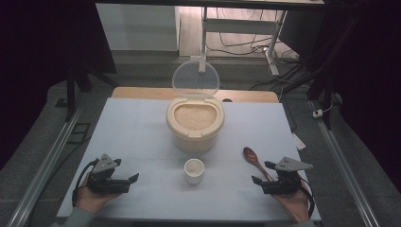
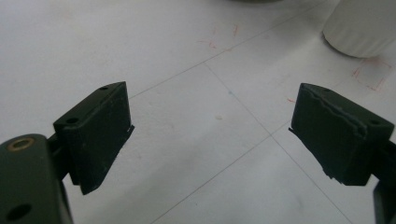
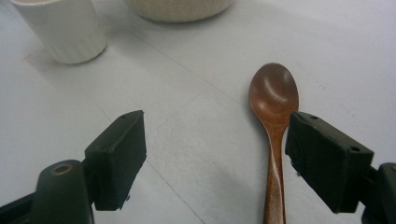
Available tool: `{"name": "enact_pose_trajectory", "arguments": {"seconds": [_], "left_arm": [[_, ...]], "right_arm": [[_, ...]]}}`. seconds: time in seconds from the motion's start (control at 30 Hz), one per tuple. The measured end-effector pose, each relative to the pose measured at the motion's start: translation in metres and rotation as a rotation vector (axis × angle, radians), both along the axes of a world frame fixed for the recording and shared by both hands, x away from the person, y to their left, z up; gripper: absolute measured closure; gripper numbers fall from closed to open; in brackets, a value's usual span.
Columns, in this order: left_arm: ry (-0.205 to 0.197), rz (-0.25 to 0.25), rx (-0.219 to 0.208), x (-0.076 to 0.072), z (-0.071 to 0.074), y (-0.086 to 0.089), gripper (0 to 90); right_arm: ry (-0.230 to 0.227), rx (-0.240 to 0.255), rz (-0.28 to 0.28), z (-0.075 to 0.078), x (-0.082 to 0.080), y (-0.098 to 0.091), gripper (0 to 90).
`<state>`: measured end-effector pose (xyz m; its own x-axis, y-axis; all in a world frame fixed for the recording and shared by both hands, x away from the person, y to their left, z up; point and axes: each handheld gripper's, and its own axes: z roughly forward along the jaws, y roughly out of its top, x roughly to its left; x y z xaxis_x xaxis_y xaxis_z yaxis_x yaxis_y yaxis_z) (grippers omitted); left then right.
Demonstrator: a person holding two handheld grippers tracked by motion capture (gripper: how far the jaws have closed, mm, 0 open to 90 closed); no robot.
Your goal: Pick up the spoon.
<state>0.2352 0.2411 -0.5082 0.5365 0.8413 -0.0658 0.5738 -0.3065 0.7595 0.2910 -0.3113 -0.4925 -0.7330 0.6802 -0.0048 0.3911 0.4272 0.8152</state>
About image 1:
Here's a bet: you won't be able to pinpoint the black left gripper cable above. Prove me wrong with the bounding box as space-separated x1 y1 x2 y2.
71 158 100 208

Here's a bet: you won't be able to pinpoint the black floor bracket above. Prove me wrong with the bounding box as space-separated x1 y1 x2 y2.
67 122 92 146

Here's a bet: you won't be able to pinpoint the brown wooden spoon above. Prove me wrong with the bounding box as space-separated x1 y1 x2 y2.
242 147 274 183

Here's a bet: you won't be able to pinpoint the white desk frame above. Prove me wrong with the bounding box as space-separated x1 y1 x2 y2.
198 6 288 77

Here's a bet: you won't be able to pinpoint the person's right hand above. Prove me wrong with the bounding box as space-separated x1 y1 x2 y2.
271 180 311 224

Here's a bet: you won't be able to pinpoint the person's left hand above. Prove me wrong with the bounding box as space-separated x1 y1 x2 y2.
75 172 122 216

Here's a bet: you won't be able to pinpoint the beige rice container clear lid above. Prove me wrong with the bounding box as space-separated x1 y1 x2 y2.
166 56 226 154

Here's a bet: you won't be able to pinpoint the white table cover sheet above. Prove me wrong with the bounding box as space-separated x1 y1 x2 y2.
56 97 322 221

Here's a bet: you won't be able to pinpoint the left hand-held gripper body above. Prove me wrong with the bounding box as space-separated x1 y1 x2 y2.
86 153 131 195

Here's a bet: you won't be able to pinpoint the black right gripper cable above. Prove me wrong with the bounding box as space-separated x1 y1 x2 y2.
299 178 316 218

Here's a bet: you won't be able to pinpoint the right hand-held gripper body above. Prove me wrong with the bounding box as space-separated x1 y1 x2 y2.
261 156 314 196

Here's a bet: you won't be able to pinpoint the black stand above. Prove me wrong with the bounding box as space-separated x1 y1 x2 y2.
55 62 121 122
306 12 363 131

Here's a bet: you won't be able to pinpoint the white tag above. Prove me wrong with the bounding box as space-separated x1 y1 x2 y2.
291 131 306 150

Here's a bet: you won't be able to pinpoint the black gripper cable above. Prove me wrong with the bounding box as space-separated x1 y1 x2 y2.
71 158 100 208
299 178 316 218

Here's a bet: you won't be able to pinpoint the white rice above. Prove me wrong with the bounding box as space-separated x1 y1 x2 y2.
173 103 218 131

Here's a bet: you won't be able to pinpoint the aluminium rail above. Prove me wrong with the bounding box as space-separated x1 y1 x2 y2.
6 94 89 227
308 100 382 227

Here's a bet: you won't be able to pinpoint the black floor cables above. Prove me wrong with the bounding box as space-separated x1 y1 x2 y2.
206 8 301 64

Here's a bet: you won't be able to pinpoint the white cup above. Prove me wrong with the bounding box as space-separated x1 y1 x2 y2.
183 158 205 185

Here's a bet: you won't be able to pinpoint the wooden table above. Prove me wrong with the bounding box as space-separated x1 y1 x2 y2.
112 86 280 104

